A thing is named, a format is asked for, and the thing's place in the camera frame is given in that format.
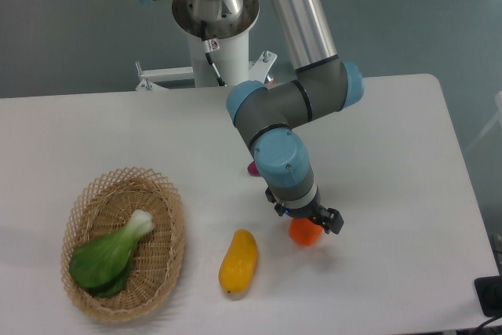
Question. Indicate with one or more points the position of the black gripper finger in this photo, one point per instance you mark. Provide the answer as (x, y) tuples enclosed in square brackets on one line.
[(278, 207), (329, 219)]

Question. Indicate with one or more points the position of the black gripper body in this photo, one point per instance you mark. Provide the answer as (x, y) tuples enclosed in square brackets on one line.
[(303, 207)]

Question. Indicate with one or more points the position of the orange fruit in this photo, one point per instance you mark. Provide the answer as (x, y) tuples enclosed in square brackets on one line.
[(303, 232)]

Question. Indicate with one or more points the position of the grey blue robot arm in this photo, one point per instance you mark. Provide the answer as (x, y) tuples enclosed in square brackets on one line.
[(218, 37)]

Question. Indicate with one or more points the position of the purple sweet potato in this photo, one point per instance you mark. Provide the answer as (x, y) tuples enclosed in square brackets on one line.
[(253, 170)]

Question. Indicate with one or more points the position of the yellow mango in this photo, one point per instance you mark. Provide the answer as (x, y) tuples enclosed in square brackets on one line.
[(239, 263)]

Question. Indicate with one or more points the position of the woven bamboo basket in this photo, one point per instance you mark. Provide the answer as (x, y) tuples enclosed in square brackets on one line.
[(105, 206)]

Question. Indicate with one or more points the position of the black device at table edge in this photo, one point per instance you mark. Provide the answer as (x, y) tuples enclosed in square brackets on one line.
[(488, 290)]

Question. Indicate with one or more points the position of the green bok choy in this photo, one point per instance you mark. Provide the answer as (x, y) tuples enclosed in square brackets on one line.
[(102, 266)]

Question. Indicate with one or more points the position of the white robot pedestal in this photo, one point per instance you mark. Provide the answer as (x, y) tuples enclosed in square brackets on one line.
[(230, 57)]

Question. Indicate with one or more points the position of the white frame at right edge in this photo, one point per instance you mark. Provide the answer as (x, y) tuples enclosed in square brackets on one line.
[(494, 121)]

